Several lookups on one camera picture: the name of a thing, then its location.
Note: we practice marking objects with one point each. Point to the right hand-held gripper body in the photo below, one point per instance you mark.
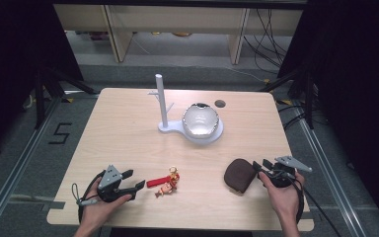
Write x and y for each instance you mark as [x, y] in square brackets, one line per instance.
[284, 174]

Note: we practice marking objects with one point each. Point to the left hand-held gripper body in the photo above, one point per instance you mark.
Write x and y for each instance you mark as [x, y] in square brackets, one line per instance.
[109, 179]

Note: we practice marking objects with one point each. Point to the glossy white bowl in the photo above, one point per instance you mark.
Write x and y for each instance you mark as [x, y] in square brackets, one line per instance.
[200, 120]

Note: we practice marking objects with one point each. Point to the white hook stand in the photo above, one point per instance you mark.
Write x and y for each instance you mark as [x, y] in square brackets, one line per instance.
[162, 105]

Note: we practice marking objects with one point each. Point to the person's right hand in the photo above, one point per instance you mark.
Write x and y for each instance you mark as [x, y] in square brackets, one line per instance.
[288, 200]

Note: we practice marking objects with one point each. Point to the person's left hand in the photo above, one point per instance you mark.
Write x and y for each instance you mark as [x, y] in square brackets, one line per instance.
[95, 210]

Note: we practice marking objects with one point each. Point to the grey tape strip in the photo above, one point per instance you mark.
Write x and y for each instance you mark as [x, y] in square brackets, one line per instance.
[54, 205]
[312, 216]

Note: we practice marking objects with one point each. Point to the round grey table grommet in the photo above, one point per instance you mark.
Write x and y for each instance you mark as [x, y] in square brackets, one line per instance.
[220, 103]

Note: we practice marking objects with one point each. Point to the black tripod stand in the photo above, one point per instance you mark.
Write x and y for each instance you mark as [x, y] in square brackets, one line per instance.
[47, 89]
[304, 89]

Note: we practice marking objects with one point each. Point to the black curtain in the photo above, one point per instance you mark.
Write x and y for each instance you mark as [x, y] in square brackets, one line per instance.
[10, 65]
[358, 82]

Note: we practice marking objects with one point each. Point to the beige desk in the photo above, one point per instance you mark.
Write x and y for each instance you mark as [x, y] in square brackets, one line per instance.
[177, 18]

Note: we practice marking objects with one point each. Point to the aluminium floor rail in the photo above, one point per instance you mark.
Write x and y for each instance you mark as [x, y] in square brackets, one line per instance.
[325, 171]
[16, 164]

